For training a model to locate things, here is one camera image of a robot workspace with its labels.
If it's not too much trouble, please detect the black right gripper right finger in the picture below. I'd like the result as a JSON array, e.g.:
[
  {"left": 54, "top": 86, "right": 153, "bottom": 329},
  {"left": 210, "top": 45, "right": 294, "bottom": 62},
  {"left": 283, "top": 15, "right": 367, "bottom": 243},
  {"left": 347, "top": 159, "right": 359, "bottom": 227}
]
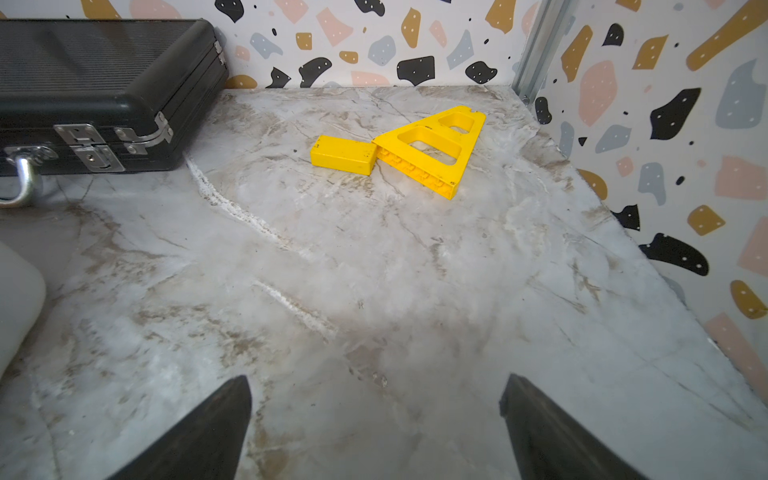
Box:
[{"left": 499, "top": 374, "right": 645, "bottom": 479}]

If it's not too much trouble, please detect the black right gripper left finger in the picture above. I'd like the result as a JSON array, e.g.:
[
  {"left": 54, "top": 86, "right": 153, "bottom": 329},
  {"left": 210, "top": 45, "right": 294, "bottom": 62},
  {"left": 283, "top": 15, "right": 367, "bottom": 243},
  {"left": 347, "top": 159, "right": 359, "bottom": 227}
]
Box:
[{"left": 111, "top": 375, "right": 252, "bottom": 479}]

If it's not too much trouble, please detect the white storage box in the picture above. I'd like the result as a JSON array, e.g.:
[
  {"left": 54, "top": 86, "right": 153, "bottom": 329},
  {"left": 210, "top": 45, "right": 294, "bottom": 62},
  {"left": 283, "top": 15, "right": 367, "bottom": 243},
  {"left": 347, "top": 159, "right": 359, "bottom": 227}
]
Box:
[{"left": 0, "top": 243, "right": 46, "bottom": 375}]

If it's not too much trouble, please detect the yellow plastic triangle piece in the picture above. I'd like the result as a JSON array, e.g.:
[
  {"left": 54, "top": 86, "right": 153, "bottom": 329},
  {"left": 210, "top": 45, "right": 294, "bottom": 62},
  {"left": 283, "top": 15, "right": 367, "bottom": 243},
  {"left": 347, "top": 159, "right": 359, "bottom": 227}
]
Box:
[{"left": 310, "top": 106, "right": 486, "bottom": 200}]

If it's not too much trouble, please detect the black briefcase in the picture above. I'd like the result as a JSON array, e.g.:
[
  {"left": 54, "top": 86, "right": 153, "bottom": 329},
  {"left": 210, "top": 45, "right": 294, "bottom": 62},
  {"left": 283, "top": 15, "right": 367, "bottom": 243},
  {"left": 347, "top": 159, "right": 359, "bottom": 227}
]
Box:
[{"left": 1, "top": 19, "right": 229, "bottom": 208}]

